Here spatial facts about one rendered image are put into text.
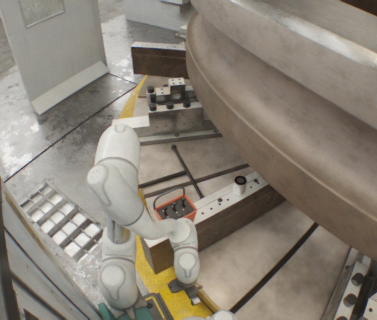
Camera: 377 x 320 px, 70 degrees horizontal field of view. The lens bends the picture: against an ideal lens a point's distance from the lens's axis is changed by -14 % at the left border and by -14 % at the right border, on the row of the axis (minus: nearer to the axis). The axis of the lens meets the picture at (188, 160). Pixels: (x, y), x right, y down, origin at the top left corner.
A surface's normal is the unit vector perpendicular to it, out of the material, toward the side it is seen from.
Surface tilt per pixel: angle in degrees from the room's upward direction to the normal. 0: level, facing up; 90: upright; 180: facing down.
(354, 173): 56
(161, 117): 90
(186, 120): 90
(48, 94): 37
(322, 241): 0
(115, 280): 4
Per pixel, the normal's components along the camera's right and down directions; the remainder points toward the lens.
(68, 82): 0.49, -0.30
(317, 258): 0.00, -0.70
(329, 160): -0.63, 0.00
